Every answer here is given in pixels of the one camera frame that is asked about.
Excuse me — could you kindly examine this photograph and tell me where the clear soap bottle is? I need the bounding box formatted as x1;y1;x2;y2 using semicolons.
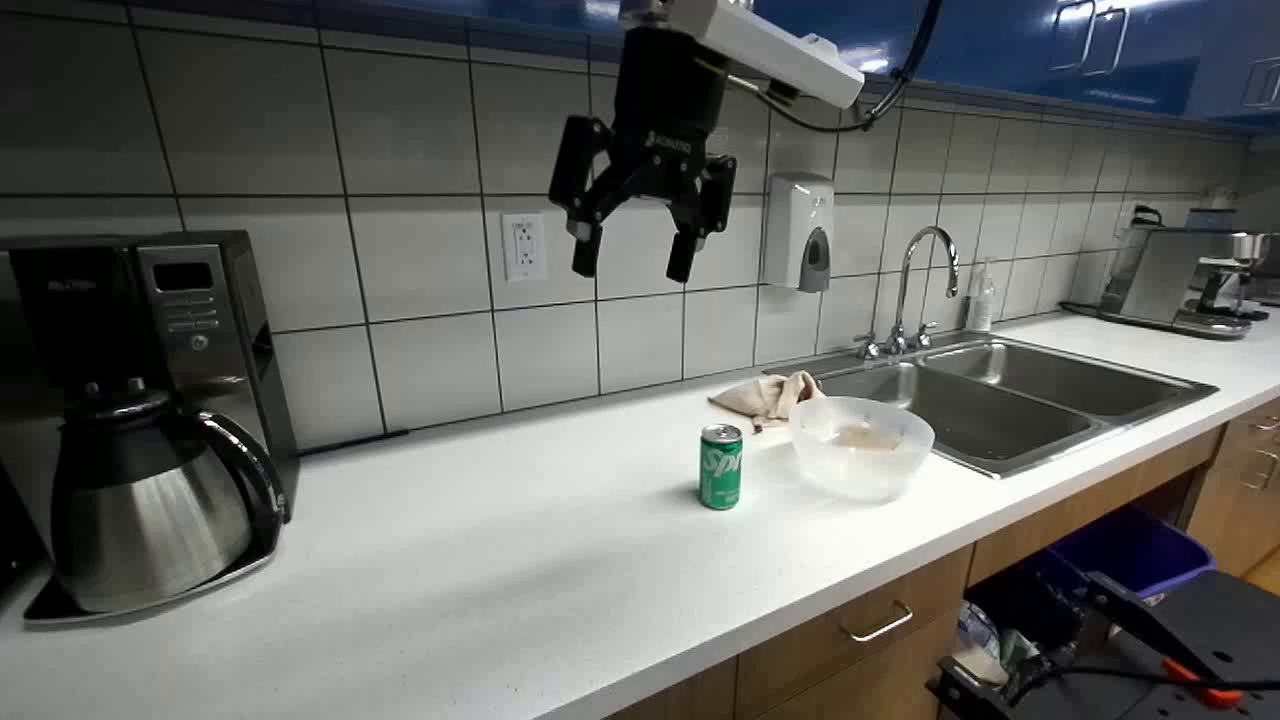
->
964;273;1005;339

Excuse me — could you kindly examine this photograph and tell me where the black stand with orange tip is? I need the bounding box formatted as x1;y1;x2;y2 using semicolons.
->
931;568;1280;720

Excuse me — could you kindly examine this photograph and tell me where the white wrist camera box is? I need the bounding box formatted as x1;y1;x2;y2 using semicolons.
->
664;0;868;113

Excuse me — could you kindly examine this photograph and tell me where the black coffee maker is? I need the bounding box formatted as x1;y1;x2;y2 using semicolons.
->
0;228;303;633

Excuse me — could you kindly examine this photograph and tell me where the silver drawer handle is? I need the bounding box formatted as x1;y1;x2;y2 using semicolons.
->
843;599;921;652

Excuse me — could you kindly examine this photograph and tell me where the blue upper cabinet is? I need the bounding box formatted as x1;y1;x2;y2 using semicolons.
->
132;0;1280;137

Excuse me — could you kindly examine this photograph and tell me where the white plastic bag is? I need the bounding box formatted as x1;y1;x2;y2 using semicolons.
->
950;596;1047;692

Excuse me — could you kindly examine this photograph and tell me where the steel coffee carafe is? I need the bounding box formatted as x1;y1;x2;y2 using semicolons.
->
47;396;287;619

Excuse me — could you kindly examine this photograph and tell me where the clear plastic bowl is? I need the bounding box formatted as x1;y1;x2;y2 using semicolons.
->
790;392;940;508

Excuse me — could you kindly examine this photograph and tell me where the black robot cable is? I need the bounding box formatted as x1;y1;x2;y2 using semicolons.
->
738;0;950;140

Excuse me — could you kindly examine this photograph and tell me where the silver cabinet handle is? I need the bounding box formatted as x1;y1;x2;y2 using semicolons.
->
1102;0;1138;79
1073;0;1114;72

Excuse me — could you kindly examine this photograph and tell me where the blue plastic bin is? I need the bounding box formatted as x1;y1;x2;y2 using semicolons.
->
1043;506;1220;610

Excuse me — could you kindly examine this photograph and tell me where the silver espresso machine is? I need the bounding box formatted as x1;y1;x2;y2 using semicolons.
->
1061;201;1280;343

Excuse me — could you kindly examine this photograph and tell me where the stainless double sink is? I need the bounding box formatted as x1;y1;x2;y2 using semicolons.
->
808;331;1225;483

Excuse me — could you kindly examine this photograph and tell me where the chrome sink faucet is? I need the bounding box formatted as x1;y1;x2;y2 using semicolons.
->
885;220;964;361

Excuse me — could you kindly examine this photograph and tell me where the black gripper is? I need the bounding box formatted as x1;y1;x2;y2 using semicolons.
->
546;20;739;289

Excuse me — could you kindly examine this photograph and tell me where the beige crumpled cloth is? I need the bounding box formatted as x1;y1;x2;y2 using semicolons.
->
706;369;827;442

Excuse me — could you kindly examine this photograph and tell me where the wooden base cabinet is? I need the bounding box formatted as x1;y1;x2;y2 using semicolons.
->
604;396;1280;720

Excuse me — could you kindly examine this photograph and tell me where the white wall power outlet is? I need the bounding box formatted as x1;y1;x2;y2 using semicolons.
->
499;213;552;289

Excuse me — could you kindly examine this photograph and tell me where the green soda can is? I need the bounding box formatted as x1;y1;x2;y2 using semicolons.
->
698;422;750;518

